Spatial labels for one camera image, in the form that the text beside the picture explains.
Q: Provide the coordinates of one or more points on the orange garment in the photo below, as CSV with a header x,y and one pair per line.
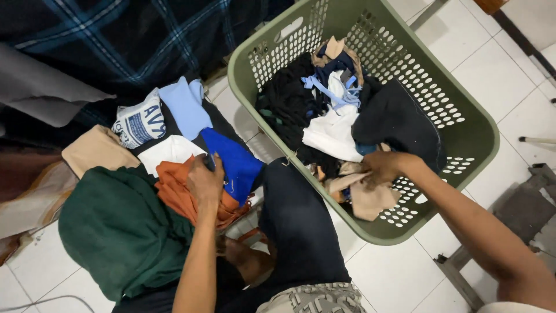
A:
x,y
173,191

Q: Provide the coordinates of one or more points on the beige garment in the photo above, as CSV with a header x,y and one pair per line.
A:
x,y
369,200

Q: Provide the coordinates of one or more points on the person's left fingers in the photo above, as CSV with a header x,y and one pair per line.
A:
x,y
218,164

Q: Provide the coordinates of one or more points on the tan crumpled garment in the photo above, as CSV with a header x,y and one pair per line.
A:
x,y
335,47

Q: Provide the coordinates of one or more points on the person's right hand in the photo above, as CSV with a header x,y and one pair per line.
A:
x,y
386,166

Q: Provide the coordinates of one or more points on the white pole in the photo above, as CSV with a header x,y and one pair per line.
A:
x,y
538,140

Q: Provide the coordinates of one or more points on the dark navy trousers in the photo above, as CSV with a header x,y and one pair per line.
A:
x,y
399,117

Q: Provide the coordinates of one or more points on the navy crumpled garment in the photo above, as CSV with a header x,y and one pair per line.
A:
x,y
334,66

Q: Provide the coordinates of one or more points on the royal blue folded garment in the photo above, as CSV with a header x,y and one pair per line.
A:
x,y
236,161

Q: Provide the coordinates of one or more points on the brown patterned bed sheet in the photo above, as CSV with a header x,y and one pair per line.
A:
x,y
26,195

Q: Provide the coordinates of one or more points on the person's right fingers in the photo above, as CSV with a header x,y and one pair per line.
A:
x,y
370,167

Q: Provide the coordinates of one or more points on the grey cloth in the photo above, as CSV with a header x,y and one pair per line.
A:
x,y
39,91

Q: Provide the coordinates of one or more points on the dark blue plaid blanket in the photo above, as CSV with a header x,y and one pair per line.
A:
x,y
126,39

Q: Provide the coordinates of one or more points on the person's grey patterned shirt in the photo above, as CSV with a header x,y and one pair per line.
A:
x,y
312,300

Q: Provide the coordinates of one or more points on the small dark blue object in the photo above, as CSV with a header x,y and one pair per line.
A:
x,y
210,162

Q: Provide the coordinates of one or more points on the plain white folded garment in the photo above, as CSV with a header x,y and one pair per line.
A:
x,y
167,152

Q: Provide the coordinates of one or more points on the green perforated laundry basket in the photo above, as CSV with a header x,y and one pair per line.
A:
x,y
460,143

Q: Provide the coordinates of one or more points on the black crumpled garment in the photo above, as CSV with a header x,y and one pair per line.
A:
x,y
286,104

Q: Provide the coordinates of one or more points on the light blue folded garment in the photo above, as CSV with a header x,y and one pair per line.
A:
x,y
186,106

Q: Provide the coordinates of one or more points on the white crumpled garment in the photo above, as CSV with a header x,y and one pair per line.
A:
x,y
332,132

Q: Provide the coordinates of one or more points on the white printed folded garment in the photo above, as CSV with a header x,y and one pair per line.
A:
x,y
140,122

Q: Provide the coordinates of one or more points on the tan folded garment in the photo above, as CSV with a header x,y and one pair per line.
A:
x,y
97,150

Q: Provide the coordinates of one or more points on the person's bare foot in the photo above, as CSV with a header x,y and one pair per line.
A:
x,y
245,261

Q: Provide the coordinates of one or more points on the brown wooden furniture leg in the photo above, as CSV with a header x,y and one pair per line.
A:
x,y
490,5

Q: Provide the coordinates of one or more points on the person's white sleeve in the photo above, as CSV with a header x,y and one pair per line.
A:
x,y
517,307

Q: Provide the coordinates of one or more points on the dark green garment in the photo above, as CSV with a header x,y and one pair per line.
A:
x,y
117,230

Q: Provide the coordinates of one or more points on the person's left hand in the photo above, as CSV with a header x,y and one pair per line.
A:
x,y
204,182

